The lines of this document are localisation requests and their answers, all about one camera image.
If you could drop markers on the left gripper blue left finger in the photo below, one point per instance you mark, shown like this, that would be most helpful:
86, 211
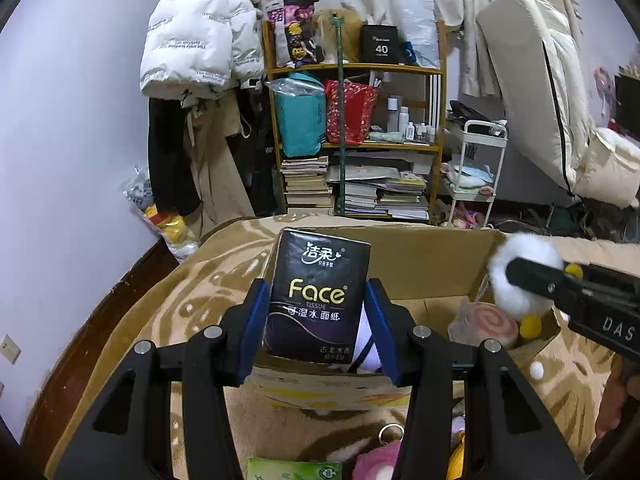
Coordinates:
244, 325

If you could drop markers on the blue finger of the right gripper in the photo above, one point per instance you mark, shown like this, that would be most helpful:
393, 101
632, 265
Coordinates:
539, 282

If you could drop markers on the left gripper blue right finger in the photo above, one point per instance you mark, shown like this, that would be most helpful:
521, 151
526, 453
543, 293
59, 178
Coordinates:
391, 327

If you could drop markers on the white fluffy pompom plush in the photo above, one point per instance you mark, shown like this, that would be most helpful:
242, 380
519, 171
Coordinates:
537, 323

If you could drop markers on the purple-haired plush doll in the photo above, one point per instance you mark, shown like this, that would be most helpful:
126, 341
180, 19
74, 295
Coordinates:
365, 359

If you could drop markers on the black Face tissue pack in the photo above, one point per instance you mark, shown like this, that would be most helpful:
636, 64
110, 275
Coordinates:
316, 298

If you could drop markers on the pink swirl plush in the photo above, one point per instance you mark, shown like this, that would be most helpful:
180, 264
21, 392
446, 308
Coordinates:
478, 321

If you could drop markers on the green tissue pack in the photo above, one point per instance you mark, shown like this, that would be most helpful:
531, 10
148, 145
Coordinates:
263, 469

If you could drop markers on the pink bear plush keychain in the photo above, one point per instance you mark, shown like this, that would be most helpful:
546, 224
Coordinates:
380, 462

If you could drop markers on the yellow plush toy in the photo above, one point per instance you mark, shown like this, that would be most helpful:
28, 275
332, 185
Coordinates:
456, 461

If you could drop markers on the person's hand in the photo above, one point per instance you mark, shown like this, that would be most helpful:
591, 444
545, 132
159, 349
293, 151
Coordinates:
616, 392

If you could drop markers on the open cardboard box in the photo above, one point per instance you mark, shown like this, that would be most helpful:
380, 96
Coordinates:
429, 271

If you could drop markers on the beige patterned blanket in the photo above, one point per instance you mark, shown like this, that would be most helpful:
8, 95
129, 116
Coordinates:
217, 276

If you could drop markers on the plastic bag of toys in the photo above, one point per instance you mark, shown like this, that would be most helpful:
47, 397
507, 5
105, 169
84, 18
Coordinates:
170, 227

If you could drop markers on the green pole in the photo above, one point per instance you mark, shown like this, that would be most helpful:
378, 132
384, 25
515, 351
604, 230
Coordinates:
337, 22

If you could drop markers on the stack of books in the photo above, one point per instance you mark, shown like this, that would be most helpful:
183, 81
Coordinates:
305, 183

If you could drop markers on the white rolling cart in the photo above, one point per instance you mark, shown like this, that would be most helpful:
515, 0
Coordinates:
473, 186

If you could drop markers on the beige hanging trousers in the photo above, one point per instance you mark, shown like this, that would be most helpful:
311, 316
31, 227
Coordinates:
216, 177

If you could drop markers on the red patterned bag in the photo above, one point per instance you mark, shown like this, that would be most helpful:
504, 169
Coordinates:
360, 100

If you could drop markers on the teal bag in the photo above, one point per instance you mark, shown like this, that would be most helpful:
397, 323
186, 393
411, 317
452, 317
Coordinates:
301, 113

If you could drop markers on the cream folded mattress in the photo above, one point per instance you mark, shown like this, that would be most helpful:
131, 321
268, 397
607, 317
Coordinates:
537, 66

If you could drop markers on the wooden shelf unit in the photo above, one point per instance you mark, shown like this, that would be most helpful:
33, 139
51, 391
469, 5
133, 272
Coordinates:
435, 87

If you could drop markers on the black box marked 40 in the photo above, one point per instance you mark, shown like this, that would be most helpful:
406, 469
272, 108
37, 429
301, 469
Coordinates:
379, 44

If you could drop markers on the white puffer jacket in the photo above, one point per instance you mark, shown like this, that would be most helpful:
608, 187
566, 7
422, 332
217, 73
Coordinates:
201, 48

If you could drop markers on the wall socket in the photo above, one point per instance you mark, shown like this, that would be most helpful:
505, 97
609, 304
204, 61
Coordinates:
9, 349

